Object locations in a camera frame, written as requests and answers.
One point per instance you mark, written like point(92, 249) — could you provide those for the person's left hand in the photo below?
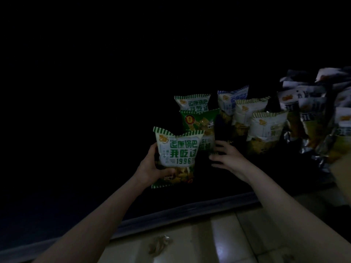
point(146, 172)

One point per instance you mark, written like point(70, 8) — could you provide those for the person's right hand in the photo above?
point(235, 162)

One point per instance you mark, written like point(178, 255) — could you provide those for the person's left thumb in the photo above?
point(167, 172)

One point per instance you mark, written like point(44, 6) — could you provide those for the person's right fingers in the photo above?
point(219, 157)

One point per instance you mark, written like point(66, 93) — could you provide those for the green striped white snack packet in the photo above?
point(181, 153)
point(192, 102)

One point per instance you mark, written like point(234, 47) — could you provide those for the person's left forearm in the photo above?
point(93, 227)

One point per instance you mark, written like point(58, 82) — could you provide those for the person's right forearm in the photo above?
point(296, 221)

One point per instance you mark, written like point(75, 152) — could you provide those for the dark purple snack packet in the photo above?
point(223, 128)

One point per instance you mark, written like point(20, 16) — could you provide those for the dark green snack packet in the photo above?
point(201, 121)

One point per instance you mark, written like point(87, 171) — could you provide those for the olive striped white snack packet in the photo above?
point(264, 130)
point(246, 113)

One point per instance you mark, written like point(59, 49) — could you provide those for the blue striped white snack packet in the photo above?
point(227, 102)

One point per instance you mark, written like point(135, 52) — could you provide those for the crumpled wrapper scrap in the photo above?
point(159, 244)

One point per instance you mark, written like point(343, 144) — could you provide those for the pile of white yellow packets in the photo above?
point(312, 112)

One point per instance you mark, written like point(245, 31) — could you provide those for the brown cardboard box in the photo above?
point(344, 178)

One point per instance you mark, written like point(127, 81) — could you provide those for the grey shelf edge rail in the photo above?
point(178, 214)

